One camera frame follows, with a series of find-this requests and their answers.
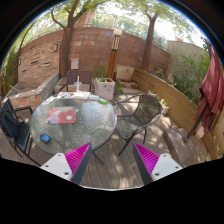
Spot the green marker pen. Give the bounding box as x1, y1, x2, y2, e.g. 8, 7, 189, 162
98, 98, 108, 104

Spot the black metal chair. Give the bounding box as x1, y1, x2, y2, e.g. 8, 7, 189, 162
0, 99, 40, 166
115, 93, 162, 155

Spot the white papers stack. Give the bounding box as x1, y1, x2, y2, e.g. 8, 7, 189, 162
57, 91, 99, 100

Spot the black metal chair left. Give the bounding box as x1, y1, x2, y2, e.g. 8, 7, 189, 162
0, 99, 40, 166

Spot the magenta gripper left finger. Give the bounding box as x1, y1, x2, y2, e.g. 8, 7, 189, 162
41, 143, 92, 185

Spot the wooden garden lamp post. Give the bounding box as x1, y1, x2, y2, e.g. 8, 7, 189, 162
107, 29, 122, 78

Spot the white square planter box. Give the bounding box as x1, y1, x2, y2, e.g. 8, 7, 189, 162
95, 78, 115, 100

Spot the right tree trunk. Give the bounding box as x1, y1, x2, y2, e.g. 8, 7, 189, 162
141, 10, 158, 70

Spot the grey wall utility box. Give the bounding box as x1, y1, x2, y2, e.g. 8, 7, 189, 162
71, 58, 80, 70

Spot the tree trunk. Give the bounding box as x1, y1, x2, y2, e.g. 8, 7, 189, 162
141, 10, 158, 70
51, 0, 91, 77

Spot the black metal chair right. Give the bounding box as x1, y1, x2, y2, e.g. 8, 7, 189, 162
115, 93, 162, 155

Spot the round glass patio table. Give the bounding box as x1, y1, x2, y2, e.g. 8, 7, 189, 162
30, 96, 117, 155

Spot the dark chair behind table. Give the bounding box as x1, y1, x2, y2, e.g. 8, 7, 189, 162
58, 70, 94, 92

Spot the folded red patio umbrella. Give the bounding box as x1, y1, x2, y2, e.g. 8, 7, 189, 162
185, 45, 224, 140

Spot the left tree trunk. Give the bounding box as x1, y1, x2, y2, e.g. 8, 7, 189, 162
51, 0, 91, 77

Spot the concrete umbrella base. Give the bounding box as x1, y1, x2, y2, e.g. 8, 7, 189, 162
163, 128, 206, 165

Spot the red patterned mouse pad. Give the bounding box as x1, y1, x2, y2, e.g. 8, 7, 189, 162
46, 106, 78, 124

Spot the clear plastic cup with straw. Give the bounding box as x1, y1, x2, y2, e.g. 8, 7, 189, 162
75, 76, 82, 92

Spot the blue computer mouse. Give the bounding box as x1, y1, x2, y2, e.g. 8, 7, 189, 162
40, 133, 50, 144

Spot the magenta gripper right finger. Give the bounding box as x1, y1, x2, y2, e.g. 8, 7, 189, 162
133, 143, 182, 185

